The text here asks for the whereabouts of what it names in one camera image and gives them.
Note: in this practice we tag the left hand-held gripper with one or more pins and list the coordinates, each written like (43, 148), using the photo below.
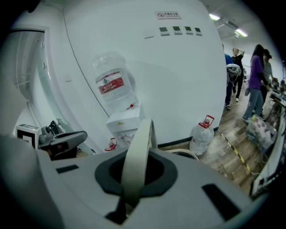
(28, 136)

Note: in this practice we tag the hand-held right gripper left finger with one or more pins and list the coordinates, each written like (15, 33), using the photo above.
(67, 190)

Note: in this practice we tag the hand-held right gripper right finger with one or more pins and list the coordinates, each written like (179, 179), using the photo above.
(190, 190)

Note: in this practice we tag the white water dispenser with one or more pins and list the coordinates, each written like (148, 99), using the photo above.
(125, 125)

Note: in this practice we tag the yellow black striped floor strip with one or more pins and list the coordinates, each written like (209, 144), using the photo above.
(234, 149)

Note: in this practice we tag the frosted glass door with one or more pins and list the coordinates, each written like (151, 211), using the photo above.
(26, 67)

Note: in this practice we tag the work desk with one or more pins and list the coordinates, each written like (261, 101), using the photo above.
(272, 161)

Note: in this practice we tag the clear plastic storage bin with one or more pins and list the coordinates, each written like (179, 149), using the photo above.
(261, 132)

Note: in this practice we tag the white helmet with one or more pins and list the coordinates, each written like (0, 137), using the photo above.
(233, 70)

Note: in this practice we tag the ceiling light panel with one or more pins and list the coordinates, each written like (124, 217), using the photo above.
(241, 32)
(214, 16)

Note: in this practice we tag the small white wall switch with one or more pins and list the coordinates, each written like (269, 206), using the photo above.
(68, 78)

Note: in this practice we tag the white wall switch plate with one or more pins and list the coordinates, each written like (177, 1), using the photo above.
(149, 33)

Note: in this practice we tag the wall thermostat panel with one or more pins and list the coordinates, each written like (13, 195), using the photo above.
(188, 30)
(164, 31)
(177, 30)
(198, 31)

